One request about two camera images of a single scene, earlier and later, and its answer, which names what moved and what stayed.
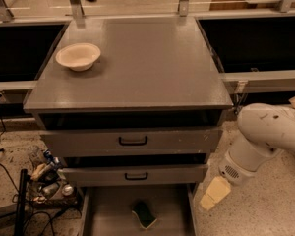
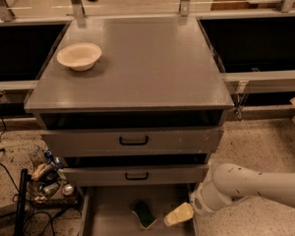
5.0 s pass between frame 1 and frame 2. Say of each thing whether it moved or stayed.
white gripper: moved
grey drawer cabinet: stayed
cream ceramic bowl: stayed
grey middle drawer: stayed
